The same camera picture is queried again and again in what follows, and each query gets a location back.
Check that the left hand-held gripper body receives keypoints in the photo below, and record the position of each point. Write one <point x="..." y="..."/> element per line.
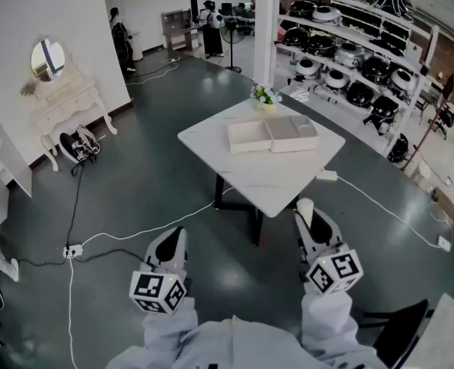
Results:
<point x="157" y="290"/>

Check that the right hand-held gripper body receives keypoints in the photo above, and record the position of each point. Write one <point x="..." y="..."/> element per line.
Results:
<point x="334" y="271"/>

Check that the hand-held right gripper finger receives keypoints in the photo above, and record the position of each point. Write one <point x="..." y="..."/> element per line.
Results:
<point x="303" y="238"/>
<point x="325" y="231"/>

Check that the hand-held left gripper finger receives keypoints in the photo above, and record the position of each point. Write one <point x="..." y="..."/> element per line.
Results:
<point x="181" y="250"/>
<point x="161" y="250"/>

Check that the white box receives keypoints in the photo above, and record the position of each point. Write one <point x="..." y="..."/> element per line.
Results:
<point x="248" y="137"/>

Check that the person's right forearm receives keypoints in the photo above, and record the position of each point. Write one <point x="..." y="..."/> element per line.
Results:
<point x="327" y="321"/>

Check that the person's left forearm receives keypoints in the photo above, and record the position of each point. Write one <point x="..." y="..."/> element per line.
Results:
<point x="165" y="329"/>

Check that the white power strip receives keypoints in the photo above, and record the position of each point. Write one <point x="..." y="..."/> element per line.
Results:
<point x="173" y="58"/>
<point x="73" y="251"/>
<point x="327" y="175"/>

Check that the black metal table base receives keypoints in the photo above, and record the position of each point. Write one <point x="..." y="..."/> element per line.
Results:
<point x="219" y="194"/>

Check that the person's grey hoodie torso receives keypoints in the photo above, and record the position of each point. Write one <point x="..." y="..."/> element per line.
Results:
<point x="242" y="348"/>

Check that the beige compartment tray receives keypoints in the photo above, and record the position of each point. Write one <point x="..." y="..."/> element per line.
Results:
<point x="294" y="131"/>

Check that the small white bin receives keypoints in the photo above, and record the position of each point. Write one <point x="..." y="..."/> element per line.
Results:
<point x="421" y="173"/>

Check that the white power adapter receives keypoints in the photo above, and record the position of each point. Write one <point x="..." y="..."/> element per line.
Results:
<point x="444" y="243"/>

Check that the black and white backpack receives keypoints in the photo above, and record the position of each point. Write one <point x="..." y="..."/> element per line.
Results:
<point x="77" y="146"/>

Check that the cream pot of white flowers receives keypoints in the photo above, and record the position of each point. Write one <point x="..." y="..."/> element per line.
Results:
<point x="264" y="97"/>

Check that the white and black floor fan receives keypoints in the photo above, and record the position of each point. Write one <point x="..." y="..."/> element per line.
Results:
<point x="7" y="263"/>

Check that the black office chair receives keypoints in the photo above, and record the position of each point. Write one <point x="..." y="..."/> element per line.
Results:
<point x="444" y="117"/>

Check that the group of black white helmets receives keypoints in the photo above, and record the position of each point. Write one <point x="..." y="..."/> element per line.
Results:
<point x="365" y="69"/>

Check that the white ornate vanity table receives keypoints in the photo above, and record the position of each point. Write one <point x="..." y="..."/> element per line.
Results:
<point x="67" y="108"/>

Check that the red coat stand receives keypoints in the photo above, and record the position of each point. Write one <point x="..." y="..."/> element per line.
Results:
<point x="448" y="87"/>

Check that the white metal shelf rack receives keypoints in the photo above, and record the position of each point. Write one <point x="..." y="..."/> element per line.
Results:
<point x="346" y="33"/>

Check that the white pillar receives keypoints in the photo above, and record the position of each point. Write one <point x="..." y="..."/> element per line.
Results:
<point x="265" y="33"/>

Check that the small dried plant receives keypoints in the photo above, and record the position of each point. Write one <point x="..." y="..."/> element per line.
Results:
<point x="29" y="87"/>

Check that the wooden desk cabinet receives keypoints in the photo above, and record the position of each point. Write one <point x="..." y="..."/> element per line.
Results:
<point x="177" y="33"/>

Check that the black standing fan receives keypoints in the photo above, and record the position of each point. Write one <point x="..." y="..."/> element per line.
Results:
<point x="231" y="33"/>

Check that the oval vanity mirror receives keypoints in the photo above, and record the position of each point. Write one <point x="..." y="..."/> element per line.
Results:
<point x="47" y="60"/>

